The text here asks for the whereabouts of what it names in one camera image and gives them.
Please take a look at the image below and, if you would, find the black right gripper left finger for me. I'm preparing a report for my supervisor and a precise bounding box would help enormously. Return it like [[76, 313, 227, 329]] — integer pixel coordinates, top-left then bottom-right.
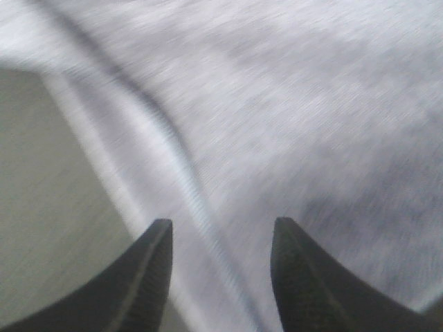
[[3, 219, 172, 331]]

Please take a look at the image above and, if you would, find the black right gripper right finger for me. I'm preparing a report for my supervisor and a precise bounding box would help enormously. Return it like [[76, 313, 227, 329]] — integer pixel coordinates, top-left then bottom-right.
[[271, 217, 442, 331]]

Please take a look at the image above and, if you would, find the grey-blue towel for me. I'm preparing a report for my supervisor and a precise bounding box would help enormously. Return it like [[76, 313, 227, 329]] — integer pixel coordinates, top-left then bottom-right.
[[1, 1, 442, 331]]

